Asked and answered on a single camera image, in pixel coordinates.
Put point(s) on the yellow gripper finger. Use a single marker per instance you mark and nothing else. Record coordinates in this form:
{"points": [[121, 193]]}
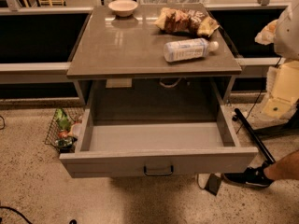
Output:
{"points": [[282, 90]]}

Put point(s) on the green snack bag in basket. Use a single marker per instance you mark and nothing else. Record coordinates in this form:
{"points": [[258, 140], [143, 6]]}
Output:
{"points": [[62, 119]]}

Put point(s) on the black pole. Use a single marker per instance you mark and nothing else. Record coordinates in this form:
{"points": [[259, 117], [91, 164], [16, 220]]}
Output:
{"points": [[259, 143]]}

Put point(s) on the black shoe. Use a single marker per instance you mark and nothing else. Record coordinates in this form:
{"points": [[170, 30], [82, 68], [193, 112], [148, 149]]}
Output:
{"points": [[251, 177]]}

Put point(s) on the grey cabinet with top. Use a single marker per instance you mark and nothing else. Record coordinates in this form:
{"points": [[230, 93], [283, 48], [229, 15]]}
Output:
{"points": [[122, 77]]}

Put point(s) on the wire basket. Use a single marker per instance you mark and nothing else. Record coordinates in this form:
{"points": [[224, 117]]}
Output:
{"points": [[64, 141]]}

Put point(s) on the person leg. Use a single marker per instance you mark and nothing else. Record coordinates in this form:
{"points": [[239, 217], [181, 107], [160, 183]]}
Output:
{"points": [[286, 168]]}

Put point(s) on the black wedge foot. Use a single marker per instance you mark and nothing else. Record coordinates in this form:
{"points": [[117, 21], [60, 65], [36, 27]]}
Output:
{"points": [[213, 184]]}

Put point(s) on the open grey top drawer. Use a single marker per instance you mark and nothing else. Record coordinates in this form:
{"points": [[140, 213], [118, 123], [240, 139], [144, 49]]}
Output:
{"points": [[124, 149]]}

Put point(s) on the chip bag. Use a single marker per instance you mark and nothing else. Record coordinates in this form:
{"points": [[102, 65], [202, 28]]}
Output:
{"points": [[178, 20]]}

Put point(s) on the black drawer handle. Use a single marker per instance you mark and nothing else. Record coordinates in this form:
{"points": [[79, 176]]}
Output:
{"points": [[148, 172]]}

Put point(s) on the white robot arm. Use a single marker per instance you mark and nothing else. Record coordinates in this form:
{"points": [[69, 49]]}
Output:
{"points": [[283, 33]]}

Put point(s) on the white bowl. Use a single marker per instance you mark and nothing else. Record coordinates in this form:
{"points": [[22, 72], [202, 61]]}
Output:
{"points": [[123, 8]]}

